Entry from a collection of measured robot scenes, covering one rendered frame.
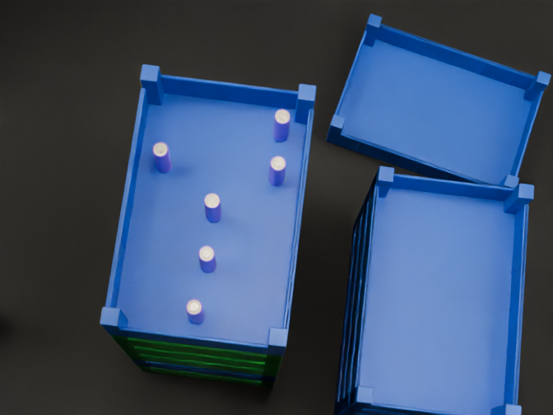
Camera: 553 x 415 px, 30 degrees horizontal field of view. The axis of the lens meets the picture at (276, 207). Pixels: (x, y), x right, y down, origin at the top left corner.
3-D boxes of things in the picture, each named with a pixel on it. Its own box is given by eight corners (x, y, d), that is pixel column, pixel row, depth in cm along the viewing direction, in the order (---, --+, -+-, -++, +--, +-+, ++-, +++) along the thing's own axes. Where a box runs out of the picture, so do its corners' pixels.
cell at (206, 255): (202, 256, 120) (199, 244, 113) (217, 258, 120) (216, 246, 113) (199, 272, 119) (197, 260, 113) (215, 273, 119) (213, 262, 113)
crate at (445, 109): (325, 142, 166) (329, 125, 158) (364, 33, 171) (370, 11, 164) (503, 203, 165) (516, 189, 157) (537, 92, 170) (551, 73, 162)
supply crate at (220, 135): (147, 89, 125) (141, 62, 117) (313, 109, 125) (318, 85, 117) (108, 334, 117) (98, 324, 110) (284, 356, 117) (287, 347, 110)
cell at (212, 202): (221, 193, 115) (222, 208, 121) (205, 191, 115) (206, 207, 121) (219, 209, 114) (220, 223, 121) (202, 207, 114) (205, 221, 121)
